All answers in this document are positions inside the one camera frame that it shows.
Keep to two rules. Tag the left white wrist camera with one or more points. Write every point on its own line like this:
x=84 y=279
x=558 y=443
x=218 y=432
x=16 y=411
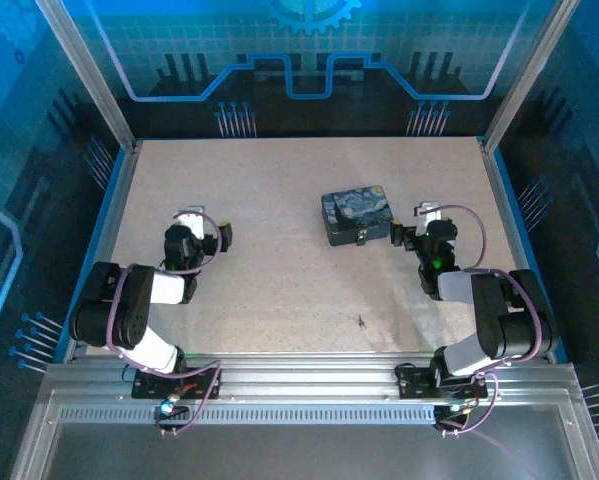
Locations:
x=193 y=217

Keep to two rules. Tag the aluminium side rail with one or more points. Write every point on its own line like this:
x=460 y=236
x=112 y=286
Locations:
x=509 y=220
x=111 y=240

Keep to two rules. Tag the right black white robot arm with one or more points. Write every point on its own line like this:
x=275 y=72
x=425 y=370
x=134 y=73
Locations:
x=459 y=355

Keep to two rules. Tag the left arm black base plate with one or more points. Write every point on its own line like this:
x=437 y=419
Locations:
x=151 y=387

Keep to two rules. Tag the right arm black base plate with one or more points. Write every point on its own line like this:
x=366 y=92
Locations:
x=416 y=382

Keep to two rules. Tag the starry night tin box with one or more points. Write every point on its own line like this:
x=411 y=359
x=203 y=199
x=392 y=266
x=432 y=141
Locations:
x=356 y=212

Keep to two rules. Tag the aluminium front frame rail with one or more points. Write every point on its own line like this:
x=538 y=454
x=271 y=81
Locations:
x=304 y=375

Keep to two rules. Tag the aluminium corner post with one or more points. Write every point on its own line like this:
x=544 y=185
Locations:
x=529 y=70
x=84 y=70

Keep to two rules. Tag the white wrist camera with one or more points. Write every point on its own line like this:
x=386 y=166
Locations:
x=193 y=217
x=431 y=210

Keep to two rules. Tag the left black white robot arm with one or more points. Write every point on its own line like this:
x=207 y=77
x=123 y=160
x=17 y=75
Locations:
x=151 y=345

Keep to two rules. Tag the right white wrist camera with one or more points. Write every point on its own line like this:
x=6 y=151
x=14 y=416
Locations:
x=431 y=210

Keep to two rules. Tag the small brass padlock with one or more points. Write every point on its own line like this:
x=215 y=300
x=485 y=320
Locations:
x=361 y=239

